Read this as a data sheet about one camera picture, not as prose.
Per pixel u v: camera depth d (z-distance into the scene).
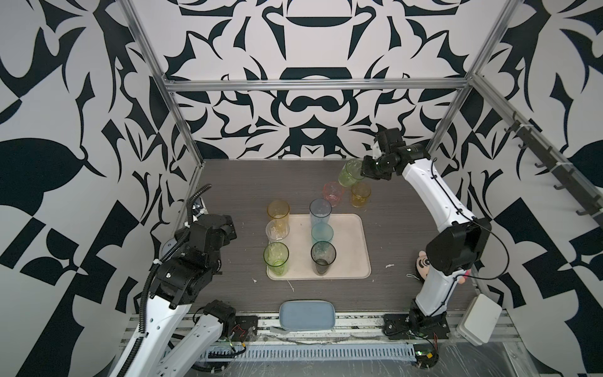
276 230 0.89
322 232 0.93
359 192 1.01
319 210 0.87
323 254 0.76
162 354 0.42
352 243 0.93
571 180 0.55
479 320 0.71
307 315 0.74
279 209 0.86
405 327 0.74
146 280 0.43
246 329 0.74
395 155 0.60
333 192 1.03
